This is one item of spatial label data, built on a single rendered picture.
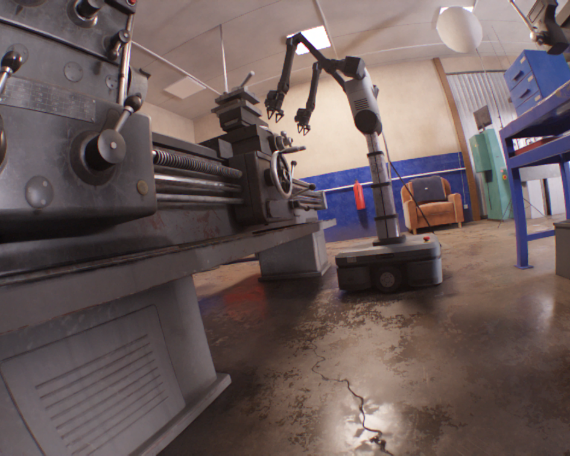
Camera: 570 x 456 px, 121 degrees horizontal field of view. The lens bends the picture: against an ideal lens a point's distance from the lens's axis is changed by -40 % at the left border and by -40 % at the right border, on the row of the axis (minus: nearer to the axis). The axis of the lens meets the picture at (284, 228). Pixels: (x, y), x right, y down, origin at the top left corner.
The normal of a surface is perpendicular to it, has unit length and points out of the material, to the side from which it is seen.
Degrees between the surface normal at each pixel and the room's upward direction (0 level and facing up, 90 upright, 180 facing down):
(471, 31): 129
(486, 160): 90
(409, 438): 0
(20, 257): 90
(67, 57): 90
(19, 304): 90
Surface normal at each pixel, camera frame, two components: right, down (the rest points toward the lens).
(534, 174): -0.33, 0.07
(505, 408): -0.15, -0.99
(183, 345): 0.93, -0.15
